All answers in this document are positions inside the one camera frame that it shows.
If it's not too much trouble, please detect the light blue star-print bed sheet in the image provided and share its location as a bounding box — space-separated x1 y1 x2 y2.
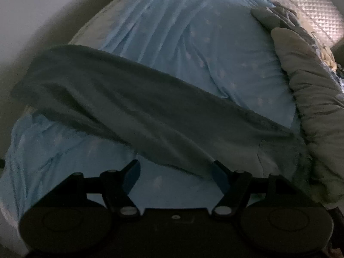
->
0 0 301 223

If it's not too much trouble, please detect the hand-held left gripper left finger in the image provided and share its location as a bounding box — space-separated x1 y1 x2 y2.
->
62 159 141 219

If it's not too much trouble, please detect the grey quilted blanket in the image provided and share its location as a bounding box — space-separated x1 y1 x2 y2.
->
250 7 344 205

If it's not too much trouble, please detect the dark grey fleece garment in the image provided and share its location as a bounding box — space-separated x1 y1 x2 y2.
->
11 45 313 191

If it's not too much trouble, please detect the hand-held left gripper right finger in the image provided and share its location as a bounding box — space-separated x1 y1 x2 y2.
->
212 160 295 220

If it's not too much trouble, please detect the white quilted headboard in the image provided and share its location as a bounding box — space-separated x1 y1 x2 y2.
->
239 0 344 46

